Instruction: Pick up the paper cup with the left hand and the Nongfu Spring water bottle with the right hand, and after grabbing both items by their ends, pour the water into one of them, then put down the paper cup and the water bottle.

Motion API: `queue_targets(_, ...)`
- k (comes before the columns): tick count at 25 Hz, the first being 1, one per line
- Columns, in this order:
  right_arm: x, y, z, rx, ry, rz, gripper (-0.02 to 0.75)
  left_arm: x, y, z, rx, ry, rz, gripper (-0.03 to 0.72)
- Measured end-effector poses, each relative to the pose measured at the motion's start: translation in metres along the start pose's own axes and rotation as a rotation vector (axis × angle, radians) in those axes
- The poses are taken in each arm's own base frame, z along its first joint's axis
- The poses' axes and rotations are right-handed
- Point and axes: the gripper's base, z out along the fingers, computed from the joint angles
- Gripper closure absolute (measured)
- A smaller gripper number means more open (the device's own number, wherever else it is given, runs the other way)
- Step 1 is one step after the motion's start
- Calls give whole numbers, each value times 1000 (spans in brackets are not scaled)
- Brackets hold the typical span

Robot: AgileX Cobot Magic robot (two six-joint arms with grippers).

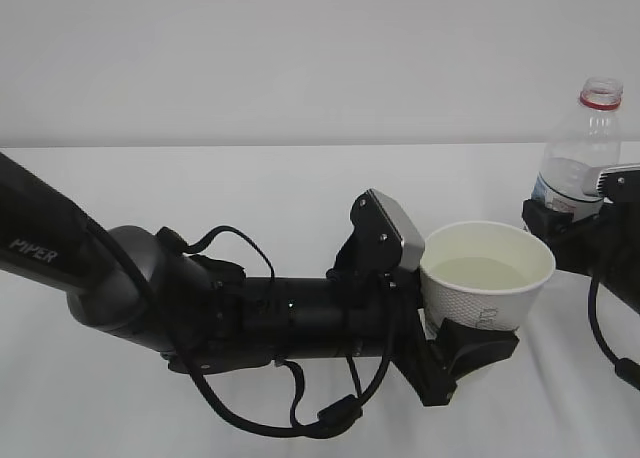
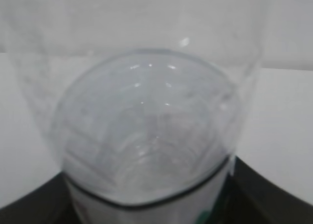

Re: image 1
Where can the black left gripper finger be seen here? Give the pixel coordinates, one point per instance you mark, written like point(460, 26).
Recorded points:
point(459, 350)

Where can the clear plastic water bottle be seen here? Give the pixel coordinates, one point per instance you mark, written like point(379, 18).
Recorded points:
point(588, 136)

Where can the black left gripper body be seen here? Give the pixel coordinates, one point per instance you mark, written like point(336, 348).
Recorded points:
point(382, 308)

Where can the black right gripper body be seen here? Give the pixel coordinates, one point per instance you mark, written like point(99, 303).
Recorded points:
point(612, 237)

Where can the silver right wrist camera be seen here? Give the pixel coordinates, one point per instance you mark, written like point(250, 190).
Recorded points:
point(618, 183)

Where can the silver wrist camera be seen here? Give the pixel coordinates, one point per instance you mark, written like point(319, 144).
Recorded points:
point(386, 239)
point(618, 183)

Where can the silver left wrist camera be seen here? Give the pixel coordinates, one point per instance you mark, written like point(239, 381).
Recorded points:
point(386, 239)

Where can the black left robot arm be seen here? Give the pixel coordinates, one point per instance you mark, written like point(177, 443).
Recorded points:
point(227, 320)

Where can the white paper cup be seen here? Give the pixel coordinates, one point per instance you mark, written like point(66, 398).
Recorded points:
point(483, 275)

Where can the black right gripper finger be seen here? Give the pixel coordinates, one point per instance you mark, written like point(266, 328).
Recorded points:
point(550, 226)

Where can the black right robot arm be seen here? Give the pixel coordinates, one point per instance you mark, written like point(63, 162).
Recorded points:
point(626, 292)

